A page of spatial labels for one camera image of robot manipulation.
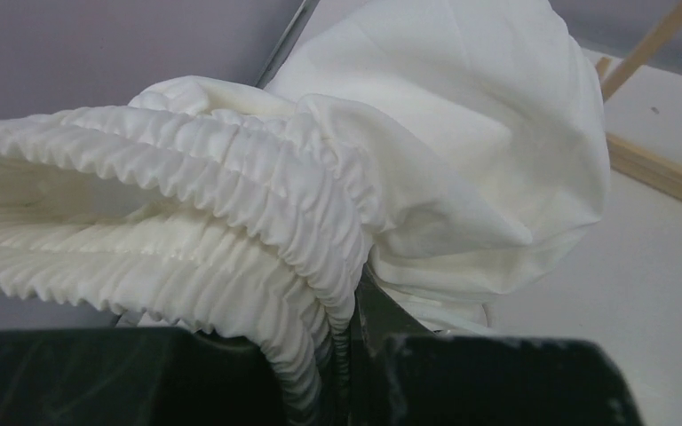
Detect white shorts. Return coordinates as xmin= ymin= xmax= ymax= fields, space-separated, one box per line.
xmin=0 ymin=1 xmax=610 ymax=425

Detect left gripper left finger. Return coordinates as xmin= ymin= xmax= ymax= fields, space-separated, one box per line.
xmin=0 ymin=327 xmax=285 ymax=425

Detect wooden clothes rack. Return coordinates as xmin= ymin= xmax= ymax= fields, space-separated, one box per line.
xmin=594 ymin=1 xmax=682 ymax=202

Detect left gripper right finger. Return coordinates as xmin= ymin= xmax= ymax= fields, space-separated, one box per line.
xmin=349 ymin=269 xmax=643 ymax=425

